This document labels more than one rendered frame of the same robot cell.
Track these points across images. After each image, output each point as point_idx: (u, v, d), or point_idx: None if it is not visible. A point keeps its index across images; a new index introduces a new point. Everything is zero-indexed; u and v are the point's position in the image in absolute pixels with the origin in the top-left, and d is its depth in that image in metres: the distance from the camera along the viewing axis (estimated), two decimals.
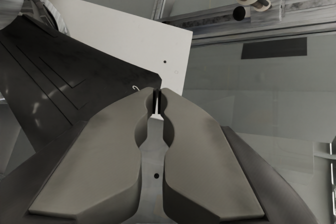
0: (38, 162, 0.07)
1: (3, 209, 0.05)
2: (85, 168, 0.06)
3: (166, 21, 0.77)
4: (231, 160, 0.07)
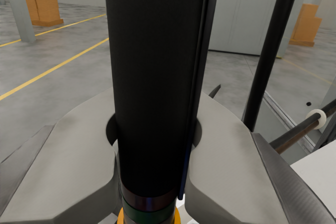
0: (3, 173, 0.06)
1: None
2: (57, 172, 0.06)
3: (321, 144, 0.65)
4: (258, 168, 0.07)
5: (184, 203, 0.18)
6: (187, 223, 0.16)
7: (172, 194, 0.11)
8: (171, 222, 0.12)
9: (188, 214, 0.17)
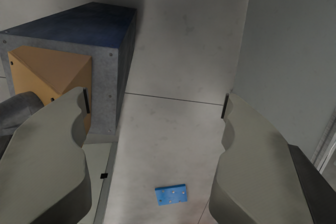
0: None
1: None
2: (23, 181, 0.06)
3: None
4: (292, 181, 0.06)
5: None
6: None
7: None
8: None
9: None
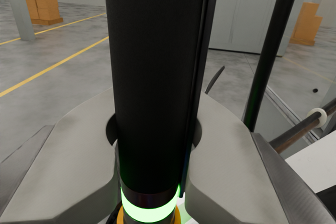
0: (3, 173, 0.06)
1: None
2: (57, 172, 0.06)
3: (327, 134, 0.63)
4: (258, 168, 0.07)
5: (184, 201, 0.18)
6: (187, 221, 0.16)
7: (172, 192, 0.11)
8: (171, 220, 0.12)
9: (188, 213, 0.17)
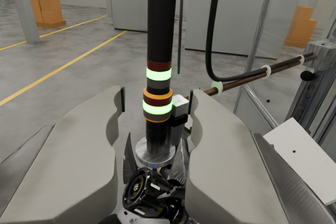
0: (3, 173, 0.06)
1: None
2: (57, 172, 0.06)
3: None
4: (259, 168, 0.07)
5: (175, 97, 0.34)
6: (176, 103, 0.32)
7: (168, 66, 0.27)
8: (168, 86, 0.28)
9: (177, 100, 0.33)
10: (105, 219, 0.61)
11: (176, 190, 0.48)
